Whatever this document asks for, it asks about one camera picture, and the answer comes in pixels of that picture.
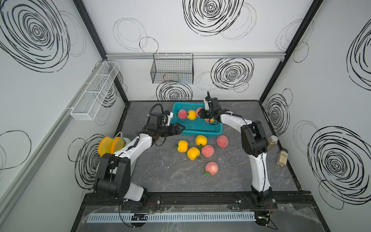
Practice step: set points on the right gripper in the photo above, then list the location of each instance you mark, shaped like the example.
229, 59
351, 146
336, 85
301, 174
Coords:
202, 113

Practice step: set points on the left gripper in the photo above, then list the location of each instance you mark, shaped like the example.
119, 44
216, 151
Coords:
175, 129

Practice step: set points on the pink peach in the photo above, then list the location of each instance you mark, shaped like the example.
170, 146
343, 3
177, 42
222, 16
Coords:
197, 111
222, 141
182, 114
211, 169
207, 151

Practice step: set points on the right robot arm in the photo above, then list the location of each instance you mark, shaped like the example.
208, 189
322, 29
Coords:
254, 143

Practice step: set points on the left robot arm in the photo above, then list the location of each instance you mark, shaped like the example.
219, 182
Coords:
113, 176

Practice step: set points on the teal plastic basket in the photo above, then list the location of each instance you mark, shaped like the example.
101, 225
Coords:
197, 126

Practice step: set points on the yellow peach top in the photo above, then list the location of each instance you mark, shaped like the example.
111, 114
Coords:
201, 141

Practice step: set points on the mint green toaster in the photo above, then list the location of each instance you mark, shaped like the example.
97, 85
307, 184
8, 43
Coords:
127, 151

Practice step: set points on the pink peach bottom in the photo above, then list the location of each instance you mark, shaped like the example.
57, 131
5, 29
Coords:
211, 169

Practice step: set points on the right yellow toast slice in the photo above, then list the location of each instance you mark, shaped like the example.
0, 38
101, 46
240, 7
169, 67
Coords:
118, 144

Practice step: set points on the yellow toast slice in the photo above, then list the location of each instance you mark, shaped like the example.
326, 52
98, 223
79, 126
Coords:
105, 146
118, 144

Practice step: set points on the brown spice jar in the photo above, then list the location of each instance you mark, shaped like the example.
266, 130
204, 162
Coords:
272, 142

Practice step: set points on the left yellow toast slice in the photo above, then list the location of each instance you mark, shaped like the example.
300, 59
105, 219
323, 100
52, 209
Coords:
105, 146

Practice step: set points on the beige spice jar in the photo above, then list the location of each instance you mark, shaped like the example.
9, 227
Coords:
282, 158

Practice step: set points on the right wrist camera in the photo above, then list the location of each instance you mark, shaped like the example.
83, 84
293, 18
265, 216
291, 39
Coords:
207, 103

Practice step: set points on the black wire wall basket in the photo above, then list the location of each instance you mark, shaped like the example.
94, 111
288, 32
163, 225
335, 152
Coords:
174, 67

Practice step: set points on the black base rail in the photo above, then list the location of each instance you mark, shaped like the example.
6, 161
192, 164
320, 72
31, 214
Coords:
162, 200

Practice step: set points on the white mesh wall shelf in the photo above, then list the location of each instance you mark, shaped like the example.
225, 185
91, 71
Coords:
99, 84

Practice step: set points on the white slotted cable duct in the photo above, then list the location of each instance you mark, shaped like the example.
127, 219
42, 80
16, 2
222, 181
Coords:
171, 217

